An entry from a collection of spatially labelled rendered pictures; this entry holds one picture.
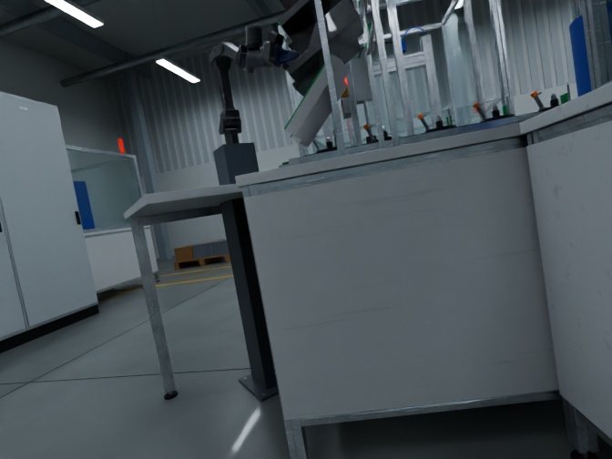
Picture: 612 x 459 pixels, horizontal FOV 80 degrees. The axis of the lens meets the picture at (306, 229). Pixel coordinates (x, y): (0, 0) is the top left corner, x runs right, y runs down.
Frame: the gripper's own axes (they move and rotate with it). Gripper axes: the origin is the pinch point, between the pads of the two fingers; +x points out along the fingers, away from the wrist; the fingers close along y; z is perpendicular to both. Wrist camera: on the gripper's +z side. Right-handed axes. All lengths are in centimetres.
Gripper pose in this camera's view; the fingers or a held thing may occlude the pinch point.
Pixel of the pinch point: (292, 56)
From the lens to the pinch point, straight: 137.5
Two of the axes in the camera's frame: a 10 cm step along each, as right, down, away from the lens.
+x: 9.2, 1.3, -3.8
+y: 4.0, -2.1, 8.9
